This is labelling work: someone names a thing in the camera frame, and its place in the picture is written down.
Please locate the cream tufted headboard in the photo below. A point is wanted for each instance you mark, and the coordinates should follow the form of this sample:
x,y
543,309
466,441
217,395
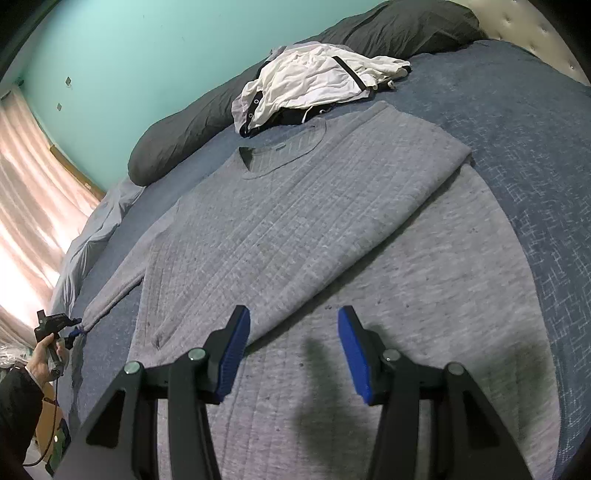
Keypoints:
x,y
531,27

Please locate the dark grey long pillow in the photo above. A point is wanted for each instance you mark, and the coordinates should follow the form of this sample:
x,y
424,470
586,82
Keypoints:
x,y
184,134

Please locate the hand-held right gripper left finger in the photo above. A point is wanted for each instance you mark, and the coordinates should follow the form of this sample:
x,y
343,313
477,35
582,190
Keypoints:
x,y
235,355

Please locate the person's left hand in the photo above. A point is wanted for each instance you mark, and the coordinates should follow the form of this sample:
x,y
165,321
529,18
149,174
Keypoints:
x,y
39,367

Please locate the wooden window frame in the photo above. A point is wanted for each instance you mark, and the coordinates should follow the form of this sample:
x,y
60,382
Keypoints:
x,y
78,173

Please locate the bed with blue patterned sheet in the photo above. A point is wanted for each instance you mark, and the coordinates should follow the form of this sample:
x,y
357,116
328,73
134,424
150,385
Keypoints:
x,y
531,138

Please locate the clear plastic bag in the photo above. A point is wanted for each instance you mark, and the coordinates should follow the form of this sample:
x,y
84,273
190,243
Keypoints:
x,y
16,355

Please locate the light grey-blue blanket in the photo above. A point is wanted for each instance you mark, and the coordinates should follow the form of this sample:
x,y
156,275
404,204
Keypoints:
x,y
92,235

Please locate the grey knit sweater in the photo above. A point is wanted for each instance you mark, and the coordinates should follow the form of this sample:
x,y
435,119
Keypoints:
x,y
300,221

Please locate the pink curtain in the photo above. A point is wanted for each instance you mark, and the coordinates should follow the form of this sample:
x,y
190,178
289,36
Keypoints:
x,y
32,207

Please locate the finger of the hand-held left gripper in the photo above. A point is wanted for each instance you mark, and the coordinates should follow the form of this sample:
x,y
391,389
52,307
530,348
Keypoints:
x,y
74,320
72,337

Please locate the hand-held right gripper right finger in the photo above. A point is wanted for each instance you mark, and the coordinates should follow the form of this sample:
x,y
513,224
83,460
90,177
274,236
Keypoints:
x,y
355,355

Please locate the person's left forearm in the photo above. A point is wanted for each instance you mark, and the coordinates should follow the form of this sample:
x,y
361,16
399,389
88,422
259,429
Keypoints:
x,y
18,410

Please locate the white and black jacket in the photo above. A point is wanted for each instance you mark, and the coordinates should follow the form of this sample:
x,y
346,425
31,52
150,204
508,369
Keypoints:
x,y
314,78

